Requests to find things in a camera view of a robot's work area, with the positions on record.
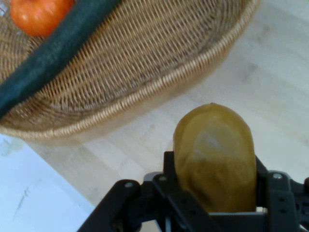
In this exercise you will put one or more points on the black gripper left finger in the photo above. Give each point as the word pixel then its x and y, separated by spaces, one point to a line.
pixel 144 205

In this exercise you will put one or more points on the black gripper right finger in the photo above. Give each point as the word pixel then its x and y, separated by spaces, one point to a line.
pixel 282 205

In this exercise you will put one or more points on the yellow-brown potato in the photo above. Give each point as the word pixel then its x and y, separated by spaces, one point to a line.
pixel 214 157

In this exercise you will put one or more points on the wooden cutting board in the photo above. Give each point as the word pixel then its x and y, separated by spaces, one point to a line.
pixel 144 145

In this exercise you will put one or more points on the woven wicker basket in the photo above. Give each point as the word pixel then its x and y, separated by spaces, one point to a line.
pixel 144 60

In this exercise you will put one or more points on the dark green cucumber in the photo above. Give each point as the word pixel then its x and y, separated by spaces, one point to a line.
pixel 48 60

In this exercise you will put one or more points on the orange-red tomato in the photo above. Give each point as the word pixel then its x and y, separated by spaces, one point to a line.
pixel 36 17

